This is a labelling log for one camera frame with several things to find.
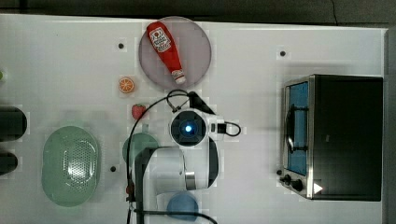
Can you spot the black cylinder object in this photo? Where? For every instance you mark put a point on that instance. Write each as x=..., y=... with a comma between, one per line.
x=8, y=162
x=13, y=123

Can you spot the orange slice toy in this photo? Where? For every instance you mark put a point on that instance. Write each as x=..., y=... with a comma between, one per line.
x=126, y=85

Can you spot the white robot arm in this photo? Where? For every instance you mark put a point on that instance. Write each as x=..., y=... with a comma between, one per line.
x=191, y=163

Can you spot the green cup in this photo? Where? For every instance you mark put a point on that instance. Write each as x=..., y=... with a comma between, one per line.
x=139, y=142

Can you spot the red ketchup bottle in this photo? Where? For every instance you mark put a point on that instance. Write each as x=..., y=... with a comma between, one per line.
x=164, y=44

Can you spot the blue bowl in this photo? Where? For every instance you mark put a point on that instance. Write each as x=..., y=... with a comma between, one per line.
x=183, y=202

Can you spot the green perforated colander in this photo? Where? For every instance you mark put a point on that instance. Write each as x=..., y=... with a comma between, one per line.
x=70, y=170

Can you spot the black and silver toaster oven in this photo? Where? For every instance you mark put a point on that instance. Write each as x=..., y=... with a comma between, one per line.
x=332, y=137

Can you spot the grey round plate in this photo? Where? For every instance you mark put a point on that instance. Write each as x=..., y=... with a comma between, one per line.
x=194, y=51

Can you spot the black cylinder object lower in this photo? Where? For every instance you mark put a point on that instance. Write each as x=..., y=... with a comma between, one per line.
x=8, y=162

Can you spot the red strawberry toy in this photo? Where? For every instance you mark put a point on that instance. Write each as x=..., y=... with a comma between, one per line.
x=138, y=111

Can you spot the black cylinder object upper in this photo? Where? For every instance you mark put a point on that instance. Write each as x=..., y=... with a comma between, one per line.
x=13, y=123

